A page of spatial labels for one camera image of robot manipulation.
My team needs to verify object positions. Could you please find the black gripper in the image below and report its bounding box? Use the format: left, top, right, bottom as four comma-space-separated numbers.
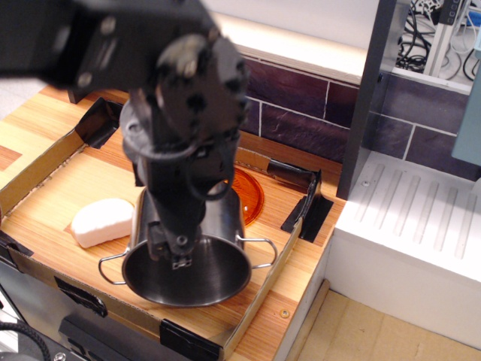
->
119, 102, 240, 270

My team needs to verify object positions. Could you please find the stainless steel pot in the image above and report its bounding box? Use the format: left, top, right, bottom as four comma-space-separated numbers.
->
118, 190, 256, 308

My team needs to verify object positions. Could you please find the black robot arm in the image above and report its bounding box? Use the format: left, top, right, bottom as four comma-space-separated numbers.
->
1, 1, 249, 268

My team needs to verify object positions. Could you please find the orange transparent pot lid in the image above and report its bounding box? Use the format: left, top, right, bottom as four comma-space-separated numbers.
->
232, 168, 265, 226

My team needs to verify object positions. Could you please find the cardboard fence with black tape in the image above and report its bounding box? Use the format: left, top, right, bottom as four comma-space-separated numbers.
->
0, 95, 334, 361

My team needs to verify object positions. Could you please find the white toy bread slice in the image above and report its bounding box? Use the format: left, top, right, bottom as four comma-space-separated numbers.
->
71, 199, 134, 248

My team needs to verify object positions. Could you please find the brass screw in tabletop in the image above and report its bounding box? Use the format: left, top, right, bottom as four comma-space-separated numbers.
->
280, 309, 290, 318

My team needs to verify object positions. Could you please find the light wooden shelf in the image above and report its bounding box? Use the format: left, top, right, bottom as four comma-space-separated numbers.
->
206, 1, 377, 85

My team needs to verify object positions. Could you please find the white ridged drainboard sink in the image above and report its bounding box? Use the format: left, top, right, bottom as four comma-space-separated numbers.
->
325, 152, 480, 348

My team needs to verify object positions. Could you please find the tangle of black cables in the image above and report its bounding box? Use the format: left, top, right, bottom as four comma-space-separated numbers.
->
396, 0, 481, 80

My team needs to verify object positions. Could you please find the dark grey vertical post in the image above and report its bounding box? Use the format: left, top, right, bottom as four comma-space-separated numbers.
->
337, 0, 410, 200

